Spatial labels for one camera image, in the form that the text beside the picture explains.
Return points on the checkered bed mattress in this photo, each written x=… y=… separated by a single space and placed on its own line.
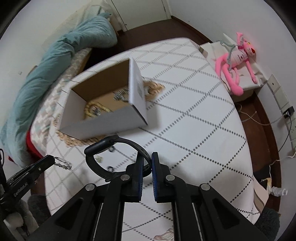
x=41 y=125

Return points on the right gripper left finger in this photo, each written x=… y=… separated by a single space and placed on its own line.
x=135 y=181

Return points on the teal duvet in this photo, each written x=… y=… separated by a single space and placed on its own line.
x=96 y=32

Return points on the red blanket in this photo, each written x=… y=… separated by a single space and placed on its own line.
x=22 y=150

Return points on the black smart watch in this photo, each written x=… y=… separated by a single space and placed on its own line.
x=117 y=154

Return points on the black plug charger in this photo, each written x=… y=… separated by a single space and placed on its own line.
x=288 y=112

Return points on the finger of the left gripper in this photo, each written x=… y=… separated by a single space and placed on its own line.
x=32 y=172

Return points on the white door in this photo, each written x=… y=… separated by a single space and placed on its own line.
x=131 y=14

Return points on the white patterned tablecloth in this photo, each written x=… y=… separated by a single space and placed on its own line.
x=193 y=125

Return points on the wall power strip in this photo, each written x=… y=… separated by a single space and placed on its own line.
x=283 y=103

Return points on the white cardboard box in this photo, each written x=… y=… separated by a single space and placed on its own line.
x=111 y=101

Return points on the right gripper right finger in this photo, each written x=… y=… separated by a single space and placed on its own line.
x=159 y=174

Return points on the pink panther plush toy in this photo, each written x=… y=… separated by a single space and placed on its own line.
x=228 y=63

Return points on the gold earring left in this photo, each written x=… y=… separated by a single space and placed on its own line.
x=98 y=159

